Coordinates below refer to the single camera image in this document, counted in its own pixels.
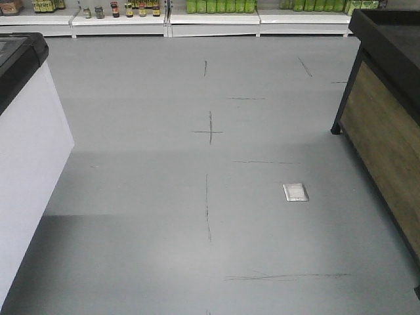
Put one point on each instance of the silver floor socket plate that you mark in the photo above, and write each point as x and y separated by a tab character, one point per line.
295	192

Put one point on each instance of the black wooden produce display table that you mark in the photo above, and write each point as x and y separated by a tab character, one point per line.
379	111

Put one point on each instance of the white chest freezer black lid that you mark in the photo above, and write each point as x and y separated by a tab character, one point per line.
36	142

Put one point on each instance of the white supermarket shelf unit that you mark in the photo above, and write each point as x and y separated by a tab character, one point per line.
84	18

